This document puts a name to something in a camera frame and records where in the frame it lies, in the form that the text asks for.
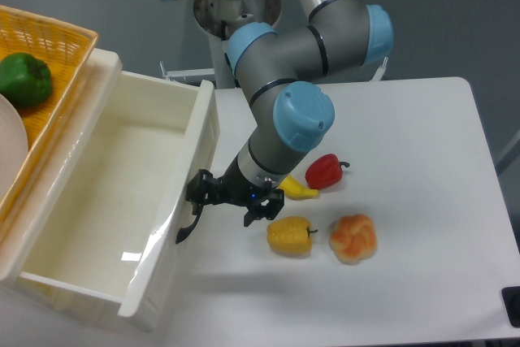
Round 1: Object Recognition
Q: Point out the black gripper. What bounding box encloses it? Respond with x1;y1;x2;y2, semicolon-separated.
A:
185;167;284;227

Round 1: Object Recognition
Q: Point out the black top drawer handle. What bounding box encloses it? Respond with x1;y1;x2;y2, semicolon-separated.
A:
175;205;203;244

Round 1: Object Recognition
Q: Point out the white drawer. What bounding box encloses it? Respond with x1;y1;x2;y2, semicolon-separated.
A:
15;72;219;330

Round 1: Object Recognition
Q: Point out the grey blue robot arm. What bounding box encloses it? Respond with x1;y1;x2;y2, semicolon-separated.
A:
186;0;394;225

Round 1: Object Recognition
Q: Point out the white drawer cabinet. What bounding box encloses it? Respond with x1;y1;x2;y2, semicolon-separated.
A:
1;50;199;331

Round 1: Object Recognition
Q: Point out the yellow banana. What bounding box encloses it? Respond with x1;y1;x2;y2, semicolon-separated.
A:
278;175;319;200

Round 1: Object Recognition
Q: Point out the yellow bell pepper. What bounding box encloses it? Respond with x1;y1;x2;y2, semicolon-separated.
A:
266;216;319;258

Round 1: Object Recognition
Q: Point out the red bell pepper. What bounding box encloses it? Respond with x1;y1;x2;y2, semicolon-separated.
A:
305;154;350;190

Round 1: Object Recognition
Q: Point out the orange bread roll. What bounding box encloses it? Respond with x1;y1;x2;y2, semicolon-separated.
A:
329;214;378;265

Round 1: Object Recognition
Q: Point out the white plate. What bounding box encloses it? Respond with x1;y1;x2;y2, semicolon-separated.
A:
0;96;28;198

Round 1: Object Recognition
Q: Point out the yellow woven basket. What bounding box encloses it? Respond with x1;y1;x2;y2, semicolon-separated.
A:
1;6;98;222

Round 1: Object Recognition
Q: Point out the green bell pepper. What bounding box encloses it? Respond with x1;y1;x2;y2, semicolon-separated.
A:
1;53;53;108

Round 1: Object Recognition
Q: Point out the black device at table corner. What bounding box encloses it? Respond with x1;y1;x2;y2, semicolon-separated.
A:
501;286;520;328

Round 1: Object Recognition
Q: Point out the left metal table bracket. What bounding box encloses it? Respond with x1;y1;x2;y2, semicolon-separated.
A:
159;61;216;85

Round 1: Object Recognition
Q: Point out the metal table bracket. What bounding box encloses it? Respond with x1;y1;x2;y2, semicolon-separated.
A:
371;56;388;82
159;61;216;85

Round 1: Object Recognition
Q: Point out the right metal table bracket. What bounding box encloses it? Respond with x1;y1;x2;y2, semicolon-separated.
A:
371;56;388;82

